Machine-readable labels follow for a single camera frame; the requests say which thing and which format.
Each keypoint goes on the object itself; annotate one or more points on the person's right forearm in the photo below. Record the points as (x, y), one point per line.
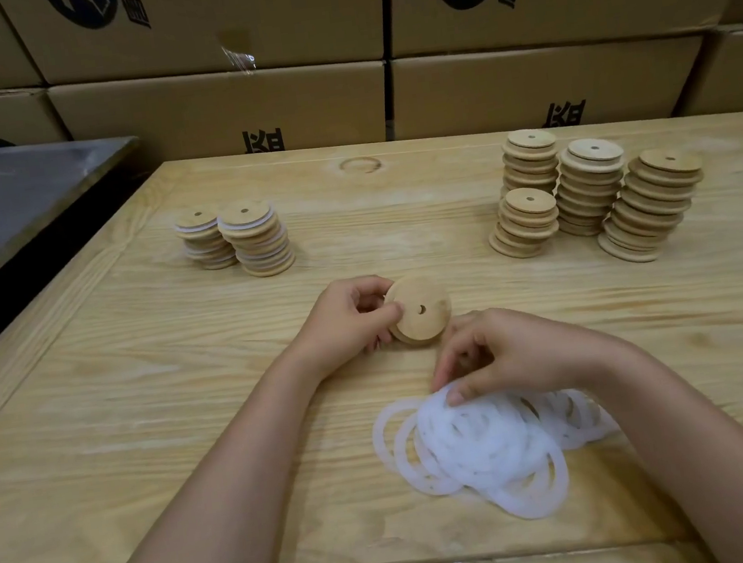
(721, 450)

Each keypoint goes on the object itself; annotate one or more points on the leaning stack of plain lids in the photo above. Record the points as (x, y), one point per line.
(651, 207)

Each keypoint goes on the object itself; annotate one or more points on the person's left forearm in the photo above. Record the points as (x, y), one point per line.
(205, 518)

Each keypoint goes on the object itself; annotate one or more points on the stack of ringed wooden lids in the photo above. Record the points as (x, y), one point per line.
(200, 235)
(258, 238)

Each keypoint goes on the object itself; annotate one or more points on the stack of cardboard boxes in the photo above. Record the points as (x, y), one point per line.
(310, 20)

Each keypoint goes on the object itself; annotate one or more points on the short stack of plain lids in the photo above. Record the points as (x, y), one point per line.
(527, 223)

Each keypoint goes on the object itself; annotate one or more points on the round wooden lid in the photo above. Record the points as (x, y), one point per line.
(424, 312)

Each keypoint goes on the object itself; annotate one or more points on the person's right hand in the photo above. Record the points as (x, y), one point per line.
(531, 352)

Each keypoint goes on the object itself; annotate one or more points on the stack of plain wooden lids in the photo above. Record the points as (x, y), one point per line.
(531, 158)
(591, 187)

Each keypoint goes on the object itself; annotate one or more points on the grey metal table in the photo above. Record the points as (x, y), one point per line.
(0, 204)

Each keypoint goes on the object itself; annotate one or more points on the person's right thumb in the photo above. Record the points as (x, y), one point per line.
(469, 390)

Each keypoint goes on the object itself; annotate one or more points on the person's left hand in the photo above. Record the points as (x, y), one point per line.
(336, 327)

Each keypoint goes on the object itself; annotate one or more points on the person's left thumb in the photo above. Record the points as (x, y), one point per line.
(383, 318)

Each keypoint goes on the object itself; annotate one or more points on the pile of white silicone rings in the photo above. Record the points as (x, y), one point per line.
(489, 446)

